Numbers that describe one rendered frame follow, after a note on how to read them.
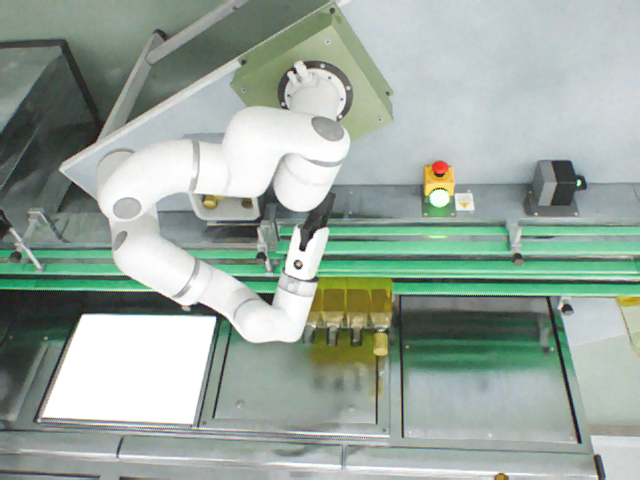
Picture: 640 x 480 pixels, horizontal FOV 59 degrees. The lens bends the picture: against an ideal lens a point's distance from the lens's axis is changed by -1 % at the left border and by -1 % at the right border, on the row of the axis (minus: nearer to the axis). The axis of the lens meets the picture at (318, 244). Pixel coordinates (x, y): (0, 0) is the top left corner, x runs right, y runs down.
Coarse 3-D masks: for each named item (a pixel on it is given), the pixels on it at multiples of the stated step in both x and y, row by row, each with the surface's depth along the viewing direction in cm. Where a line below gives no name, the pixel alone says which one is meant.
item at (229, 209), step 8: (192, 200) 146; (200, 200) 150; (224, 200) 154; (232, 200) 153; (240, 200) 153; (256, 200) 145; (200, 208) 150; (216, 208) 152; (224, 208) 152; (232, 208) 152; (240, 208) 151; (256, 208) 146; (200, 216) 150; (208, 216) 151; (216, 216) 151; (224, 216) 150; (232, 216) 150; (240, 216) 150; (248, 216) 150; (256, 216) 149
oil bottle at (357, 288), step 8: (352, 280) 145; (360, 280) 145; (368, 280) 145; (352, 288) 144; (360, 288) 144; (368, 288) 144; (352, 296) 142; (360, 296) 142; (368, 296) 143; (352, 304) 141; (360, 304) 140; (368, 304) 143; (352, 312) 139; (360, 312) 139; (368, 312) 142; (352, 320) 138; (360, 320) 138; (368, 320) 142
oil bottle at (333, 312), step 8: (328, 280) 146; (336, 280) 146; (344, 280) 146; (328, 288) 144; (336, 288) 144; (344, 288) 144; (328, 296) 143; (336, 296) 142; (344, 296) 143; (328, 304) 141; (336, 304) 141; (344, 304) 141; (328, 312) 140; (336, 312) 139; (344, 312) 141; (328, 320) 139; (336, 320) 139; (344, 320) 141
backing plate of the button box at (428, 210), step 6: (420, 186) 147; (420, 192) 146; (426, 204) 143; (432, 204) 142; (450, 204) 142; (426, 210) 141; (432, 210) 141; (438, 210) 141; (444, 210) 141; (450, 210) 141; (426, 216) 140; (432, 216) 140; (438, 216) 140; (444, 216) 140; (450, 216) 139; (456, 216) 139
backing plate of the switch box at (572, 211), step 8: (528, 184) 144; (528, 192) 142; (536, 208) 139; (544, 208) 138; (552, 208) 138; (560, 208) 138; (568, 208) 138; (576, 208) 138; (536, 216) 137; (544, 216) 137; (552, 216) 137; (560, 216) 136; (568, 216) 136; (576, 216) 136
